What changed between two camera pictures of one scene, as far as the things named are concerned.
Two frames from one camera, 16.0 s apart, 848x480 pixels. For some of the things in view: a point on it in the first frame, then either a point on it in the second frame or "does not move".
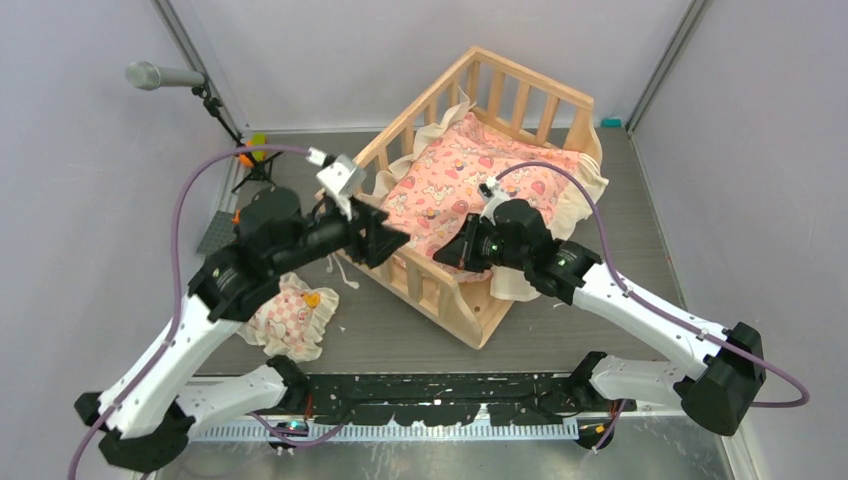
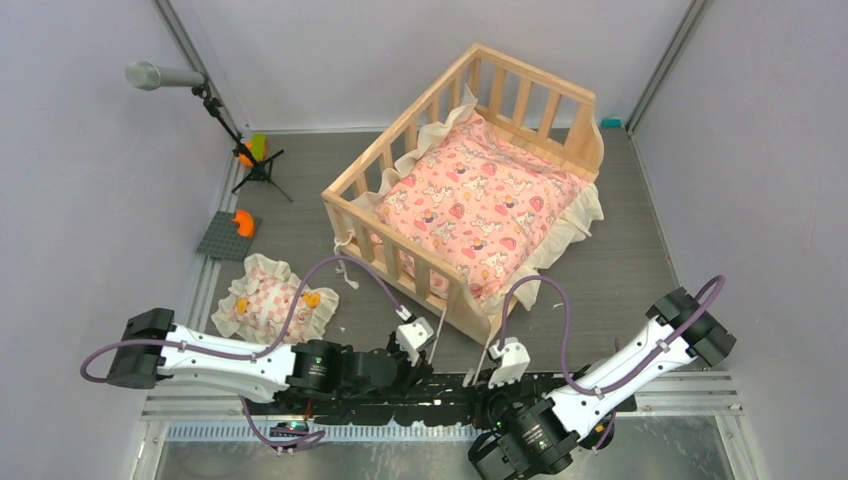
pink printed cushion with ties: [435, 183] does not move
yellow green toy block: [258, 139] does not move
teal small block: [610, 122] does not move
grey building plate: [220, 233] does not move
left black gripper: [380, 241] to [411, 375]
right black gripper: [460, 251] to [480, 398]
